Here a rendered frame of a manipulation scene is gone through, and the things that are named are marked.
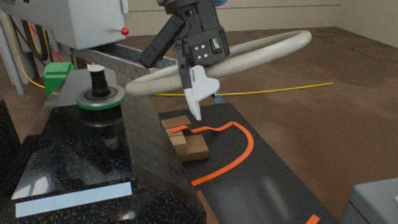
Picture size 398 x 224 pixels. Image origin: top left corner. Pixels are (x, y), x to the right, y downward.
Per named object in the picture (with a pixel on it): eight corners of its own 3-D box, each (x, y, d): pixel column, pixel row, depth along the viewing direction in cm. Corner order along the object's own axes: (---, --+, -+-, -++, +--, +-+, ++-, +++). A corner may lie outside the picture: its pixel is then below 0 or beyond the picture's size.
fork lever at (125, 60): (48, 50, 125) (45, 40, 122) (87, 42, 137) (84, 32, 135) (142, 88, 84) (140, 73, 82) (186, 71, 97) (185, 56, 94)
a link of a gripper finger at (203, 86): (221, 108, 42) (213, 56, 45) (185, 116, 44) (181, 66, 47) (226, 114, 45) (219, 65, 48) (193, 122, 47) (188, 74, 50)
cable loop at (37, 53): (31, 56, 169) (14, 2, 154) (37, 55, 171) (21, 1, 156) (47, 64, 156) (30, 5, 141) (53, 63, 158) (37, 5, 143)
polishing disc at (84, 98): (78, 89, 132) (77, 87, 132) (122, 84, 139) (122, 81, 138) (76, 109, 115) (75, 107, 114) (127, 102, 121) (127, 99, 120)
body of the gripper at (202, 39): (226, 62, 46) (206, -12, 43) (180, 75, 48) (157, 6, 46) (232, 56, 53) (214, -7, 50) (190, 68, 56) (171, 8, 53)
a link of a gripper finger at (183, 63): (188, 83, 44) (183, 38, 47) (179, 86, 44) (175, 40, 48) (198, 94, 48) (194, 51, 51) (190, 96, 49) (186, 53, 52)
